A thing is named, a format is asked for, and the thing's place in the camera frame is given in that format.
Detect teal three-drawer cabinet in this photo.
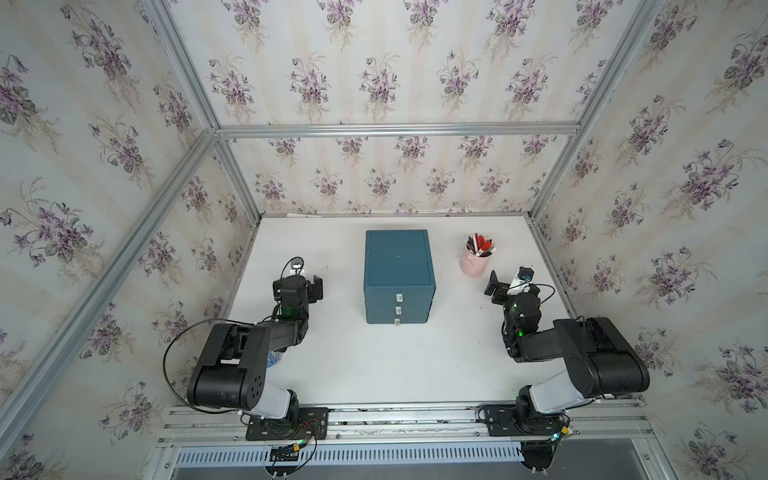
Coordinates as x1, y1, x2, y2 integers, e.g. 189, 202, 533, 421
363, 229, 436, 325

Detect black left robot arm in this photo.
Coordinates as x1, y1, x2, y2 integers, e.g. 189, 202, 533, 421
162, 274, 324, 426

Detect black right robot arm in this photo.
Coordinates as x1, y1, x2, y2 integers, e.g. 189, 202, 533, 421
484, 268, 650, 425

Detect pink pen cup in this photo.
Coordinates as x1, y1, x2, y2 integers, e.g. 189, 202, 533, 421
459, 250, 490, 278

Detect red and black pens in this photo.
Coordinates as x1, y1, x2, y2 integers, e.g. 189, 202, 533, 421
466, 234, 496, 258

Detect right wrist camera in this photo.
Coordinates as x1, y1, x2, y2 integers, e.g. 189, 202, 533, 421
507, 266, 534, 295

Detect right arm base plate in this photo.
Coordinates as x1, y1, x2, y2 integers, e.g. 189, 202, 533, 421
477, 404, 570, 437

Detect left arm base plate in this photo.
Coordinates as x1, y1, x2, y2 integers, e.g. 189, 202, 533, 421
245, 407, 330, 441

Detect aluminium front rail frame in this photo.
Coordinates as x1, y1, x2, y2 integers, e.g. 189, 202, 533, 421
143, 400, 676, 479

